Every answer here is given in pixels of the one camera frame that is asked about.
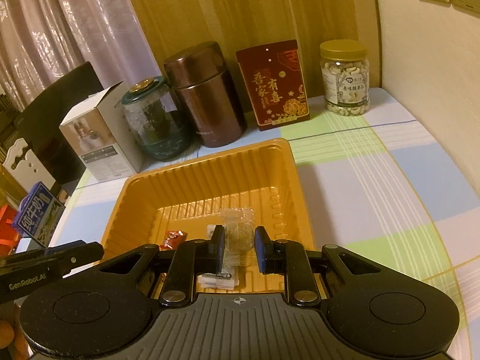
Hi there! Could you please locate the person's left hand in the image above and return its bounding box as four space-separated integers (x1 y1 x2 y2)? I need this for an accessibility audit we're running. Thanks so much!
1 301 31 359

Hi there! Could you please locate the black chair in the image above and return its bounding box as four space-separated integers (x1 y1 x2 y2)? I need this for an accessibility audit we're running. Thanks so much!
15 62 103 194

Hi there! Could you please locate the orange plastic tray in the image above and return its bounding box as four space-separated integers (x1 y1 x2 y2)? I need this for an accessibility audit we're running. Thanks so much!
99 137 317 295

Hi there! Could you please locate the brown metal canister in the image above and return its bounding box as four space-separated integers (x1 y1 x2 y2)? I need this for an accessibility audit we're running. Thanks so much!
163 41 247 148

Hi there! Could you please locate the clear black snack packet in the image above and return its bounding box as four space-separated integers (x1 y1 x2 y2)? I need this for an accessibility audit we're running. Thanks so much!
198 225 241 290

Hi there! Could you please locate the white humidifier box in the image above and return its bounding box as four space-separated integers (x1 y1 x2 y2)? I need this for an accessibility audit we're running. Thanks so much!
59 81 144 182

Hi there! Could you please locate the checkered tablecloth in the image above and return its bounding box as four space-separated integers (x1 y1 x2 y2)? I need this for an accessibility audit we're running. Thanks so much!
48 86 480 360

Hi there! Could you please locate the red item at left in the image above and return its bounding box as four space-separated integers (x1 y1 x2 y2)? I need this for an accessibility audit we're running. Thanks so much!
0 204 22 257

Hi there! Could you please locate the curtain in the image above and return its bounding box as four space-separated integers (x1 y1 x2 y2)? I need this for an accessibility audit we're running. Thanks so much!
1 0 160 111

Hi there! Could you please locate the red gift box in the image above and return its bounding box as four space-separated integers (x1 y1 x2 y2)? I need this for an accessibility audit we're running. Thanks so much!
236 39 310 131

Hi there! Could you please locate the green glass tea jar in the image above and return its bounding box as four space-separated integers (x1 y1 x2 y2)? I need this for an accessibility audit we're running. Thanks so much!
121 76 193 161

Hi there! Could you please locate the clear jar of nuts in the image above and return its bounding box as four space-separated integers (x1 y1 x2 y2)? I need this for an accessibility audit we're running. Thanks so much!
320 39 369 116

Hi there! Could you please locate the red candy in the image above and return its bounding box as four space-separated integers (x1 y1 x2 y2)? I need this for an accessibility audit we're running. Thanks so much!
160 231 188 251

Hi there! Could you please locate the blue milk carton box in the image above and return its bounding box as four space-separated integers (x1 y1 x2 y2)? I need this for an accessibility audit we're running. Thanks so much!
12 181 65 247

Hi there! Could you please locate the clear beige candy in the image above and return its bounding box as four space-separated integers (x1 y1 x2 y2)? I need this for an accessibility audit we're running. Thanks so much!
220 207 255 253

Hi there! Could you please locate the white wooden chair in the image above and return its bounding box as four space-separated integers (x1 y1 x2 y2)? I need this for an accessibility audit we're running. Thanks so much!
3 137 55 192

